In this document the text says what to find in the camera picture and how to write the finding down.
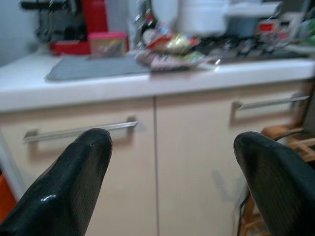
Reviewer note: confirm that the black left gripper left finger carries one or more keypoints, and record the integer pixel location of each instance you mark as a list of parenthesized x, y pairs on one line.
[(64, 186)]

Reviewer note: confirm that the red digital display gadget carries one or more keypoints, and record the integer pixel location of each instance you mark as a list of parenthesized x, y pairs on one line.
[(267, 27)]

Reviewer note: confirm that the green white snack packet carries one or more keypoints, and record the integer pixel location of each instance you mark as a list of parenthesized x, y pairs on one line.
[(197, 56)]

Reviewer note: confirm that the wooden slatted rack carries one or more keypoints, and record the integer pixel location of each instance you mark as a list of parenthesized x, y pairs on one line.
[(297, 142)]

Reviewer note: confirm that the orange object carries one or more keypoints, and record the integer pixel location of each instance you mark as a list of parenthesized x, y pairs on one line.
[(6, 196)]

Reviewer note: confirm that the grey cooking pot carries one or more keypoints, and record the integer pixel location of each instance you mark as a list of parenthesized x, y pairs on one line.
[(242, 25)]

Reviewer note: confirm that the pink box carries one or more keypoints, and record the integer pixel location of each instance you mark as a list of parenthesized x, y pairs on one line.
[(108, 44)]

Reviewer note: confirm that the black gas stove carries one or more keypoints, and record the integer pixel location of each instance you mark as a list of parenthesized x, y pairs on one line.
[(253, 50)]

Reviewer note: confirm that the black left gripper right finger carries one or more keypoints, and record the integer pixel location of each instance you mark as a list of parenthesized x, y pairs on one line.
[(278, 186)]

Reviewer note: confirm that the cream cabinet door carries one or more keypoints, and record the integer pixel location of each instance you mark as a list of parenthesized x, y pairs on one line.
[(197, 147), (128, 172)]

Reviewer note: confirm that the grey dish drying mat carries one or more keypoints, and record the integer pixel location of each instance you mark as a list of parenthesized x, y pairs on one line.
[(98, 67)]

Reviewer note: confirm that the gold foil snack packet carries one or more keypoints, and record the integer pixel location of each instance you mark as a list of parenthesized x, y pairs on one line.
[(178, 43)]

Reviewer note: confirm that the red black coffee machine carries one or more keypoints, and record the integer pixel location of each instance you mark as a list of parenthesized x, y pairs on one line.
[(94, 17)]

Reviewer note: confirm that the white rice cooker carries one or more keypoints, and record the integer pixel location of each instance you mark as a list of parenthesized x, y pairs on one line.
[(201, 17)]

